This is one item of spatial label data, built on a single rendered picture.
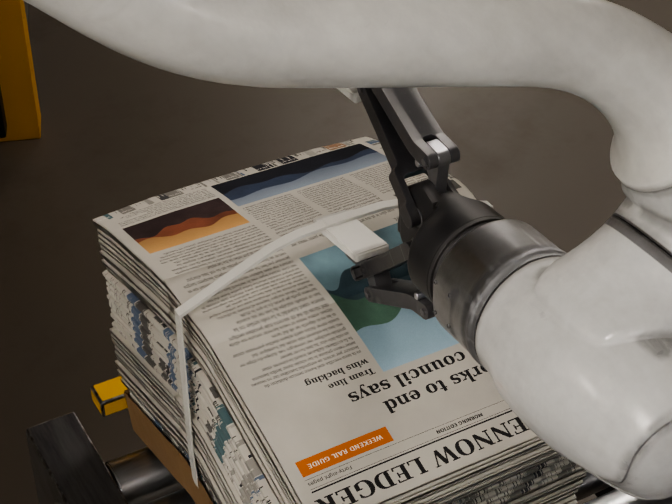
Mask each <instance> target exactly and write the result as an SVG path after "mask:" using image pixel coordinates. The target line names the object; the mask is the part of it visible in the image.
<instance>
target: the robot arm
mask: <svg viewBox="0 0 672 504"><path fill-rule="evenodd" d="M23 1H25V2H27V3H28V4H30V5H32V6H34V7H36V8H37V9H39V10H41V11H42V12H44V13H46V14H48V15H49V16H51V17H53V18H54V19H56V20H58V21H60V22H61V23H63V24H65V25H66V26H68V27H70V28H72V29H73V30H75V31H77V32H79V33H81V34H82V35H84V36H86V37H88V38H90V39H92V40H94V41H96V42H98V43H100V44H102V45H104V46H106V47H108V48H109V49H112V50H114V51H116V52H118V53H120V54H123V55H125V56H127V57H130V58H132V59H134V60H137V61H139V62H142V63H144V64H147V65H150V66H153V67H156V68H158V69H162V70H165V71H168V72H171V73H175V74H179V75H183V76H187V77H191V78H195V79H199V80H205V81H211V82H217V83H222V84H231V85H241V86H251V87H266V88H337V89H338V90H339V91H341V92H342V93H343V94H344V95H345V96H347V97H348V98H349V99H350V100H352V101H353V102H354V103H358V102H362V103H363V105H364V107H365V110H366V112H367V114H368V116H369V119H370V121H371V123H372V126H373V128H374V130H375V132H376V135H377V137H378V139H379V142H380V144H381V146H382V149H383V151H384V153H385V155H386V158H387V160H388V162H389V165H390V167H391V173H390V174H389V181H390V183H391V185H392V188H393V190H394V192H395V195H396V197H397V199H398V209H399V218H398V232H399V233H400V236H401V240H402V242H403V243H402V244H400V245H399V246H396V247H394V248H392V249H390V250H389V244H387V243H386V242H385V241H384V240H382V239H381V238H380V237H379V236H377V235H376V234H375V233H374V232H372V231H371V230H370V229H369V228H367V227H366V226H365V225H364V224H362V223H361V222H360V221H358V220H357V219H355V220H352V221H349V222H346V223H342V224H339V225H336V226H333V227H330V228H327V229H326V230H324V231H321V233H322V234H323V235H324V236H325V237H327V238H328V239H329V240H330V241H331V242H333V243H334V244H335V245H336V246H337V247H338V248H340V249H341V250H342V251H343V252H344V253H345V254H346V256H347V257H348V259H350V260H351V261H352V262H353V263H354V264H356V265H354V266H352V267H351V275H352V277H353V279H354V280H355V281H359V280H362V279H365V278H367V279H368V283H369V286H368V287H365V289H364V293H365V297H366V299H367V300H368V301H369V302H373V303H378V304H384V305H389V306H394V307H400V308H405V309H410V310H413V311H414V312H415V313H417V314H418V315H419V316H420V317H422V318H423V319H425V320H427V319H430V318H433V317H436V318H437V320H438V322H439V323H440V325H441V326H442V327H443V328H444V329H445V330H446V331H447V332H448V333H449V334H450V335H451V336H452V337H453V338H454V339H456V340H457V341H458V342H459V343H460V344H461V345H462V346H463V347H464V348H465V349H466V350H467V351H468V352H469V353H470V355H471V356H472V358H473V359H474V360H475V361H476V362H477V363H478V364H479V365H481V366H482V367H484V368H485V369H486V370H487V371H488V372H489V374H490V376H491V377H492V379H493V382H494V384H495V386H496V388H497V390H498V392H499V394H500V396H501V397H502V398H503V399H504V401H505V402H506V403H507V404H508V406H509V407H510V408H511V409H512V411H513V412H514V413H515V414H516V415H517V416H518V417H519V418H520V419H521V420H522V422H523V423H524V424H525V425H526V426H527V427H528V428H529V429H530V430H531V431H533V432H534V433H535V434H536V435H537V436H538V437H539V438H540V439H541V440H542V441H544V442H545V443H546V444H547V445H549V446H550V447H551V448H552V449H553V450H555V451H556V452H557V453H558V454H560V455H561V456H563V457H565V458H567V459H568V460H570V461H572V462H573V463H575V464H577V465H578V466H580V467H581V468H583V469H584V470H586V471H587V472H588V473H590V474H592V475H593V476H595V477H596V478H598V479H600V480H601V481H603V482H604V483H606V484H608V485H610V486H611V487H613V488H615V489H617V490H618V491H620V492H623V493H625V494H627V495H630V496H632V497H635V498H638V499H643V500H662V499H666V498H670V497H672V33H670V32H669V31H667V30H666V29H664V28H662V27H661V26H659V25H657V24H656V23H654V22H652V21H651V20H649V19H647V18H645V17H644V16H642V15H640V14H638V13H636V12H634V11H632V10H630V9H627V8H625V7H623V6H620V5H618V4H615V3H612V2H610V1H606V0H23ZM416 87H540V88H550V89H556V90H561V91H565V92H568V93H572V94H574V95H577V96H579V97H581V98H583V99H585V100H586V101H588V102H589V103H591V104H592V105H594V106H595V107H596V108H597V109H598V110H599V111H600V112H601V113H602V114H603V115H604V116H605V117H606V119H607V120H608V121H609V123H610V125H611V126H612V129H613V131H614V136H613V139H612V143H611V148H610V163H611V167H612V170H613V172H614V174H615V175H616V176H617V178H618V179H619V180H620V181H621V186H622V190H623V192H624V194H625V195H626V198H625V199H624V201H623V202H622V203H621V205H620V206H619V207H618V209H617V210H616V211H615V212H614V214H613V215H612V216H611V217H610V218H609V219H608V220H607V221H606V222H605V223H604V224H603V226H602V227H600V228H599V229H598V230H597V231H596V232H595V233H594V234H592V235H591V236H590V237H589V238H588V239H586V240H585V241H584V242H582V243H581V244H580V245H578V246H577V247H576V248H574V249H573V250H571V251H570V252H568V253H566V252H565V251H563V250H561V249H559V248H558V247H557V246H556V245H554V244H553V243H552V242H551V241H549V240H548V239H547V238H546V237H544V236H543V235H542V234H541V233H539V232H538V231H537V230H536V229H534V228H533V227H532V226H530V225H529V224H527V223H525V222H522V221H520V220H514V219H505V218H504V217H503V216H502V215H500V214H499V213H498V212H497V211H495V210H494V209H493V208H492V207H490V206H489V205H488V204H486V203H484V202H482V201H479V200H475V199H472V198H468V197H465V196H462V195H460V194H459V193H458V191H457V190H456V188H455V187H454V185H453V183H452V182H451V180H450V179H449V178H448V171H449V164H450V163H453V162H457V161H459V160H460V150H459V148H458V147H457V145H456V144H455V143H454V142H453V141H452V140H451V139H450V138H449V137H448V136H447V135H446V134H444V133H443V131H442V129H441V128H440V126H439V125H438V123H437V121H436V120H435V118H434V116H433V115H432V113H431V111H430V110H429V108H428V107H427V105H426V103H425V102H424V100H423V98H422V97H421V95H420V94H419V92H418V90H417V89H416ZM422 173H424V174H426V175H427V176H428V179H427V180H423V181H420V182H417V183H414V184H411V185H408V186H407V184H406V182H405V180H404V179H406V178H409V177H412V176H416V175H419V174H422ZM406 263H407V266H408V272H409V276H410V278H411V280H404V279H397V278H391V276H390V272H389V270H392V269H394V268H397V267H399V266H401V265H404V264H406Z"/></svg>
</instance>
